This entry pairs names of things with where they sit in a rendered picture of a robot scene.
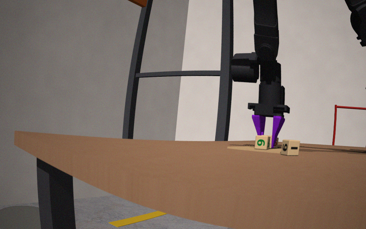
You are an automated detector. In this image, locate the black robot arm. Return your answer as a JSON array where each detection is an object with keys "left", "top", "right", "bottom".
[{"left": 231, "top": 0, "right": 366, "bottom": 85}]

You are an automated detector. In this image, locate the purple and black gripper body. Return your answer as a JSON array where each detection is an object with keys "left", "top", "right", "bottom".
[{"left": 248, "top": 81, "right": 290, "bottom": 118}]

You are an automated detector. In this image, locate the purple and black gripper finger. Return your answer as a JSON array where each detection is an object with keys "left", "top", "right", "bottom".
[
  {"left": 252, "top": 115, "right": 266, "bottom": 136},
  {"left": 271, "top": 116, "right": 285, "bottom": 148}
]

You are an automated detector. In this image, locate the tan flat mat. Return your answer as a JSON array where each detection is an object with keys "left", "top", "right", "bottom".
[{"left": 227, "top": 146, "right": 281, "bottom": 154}]

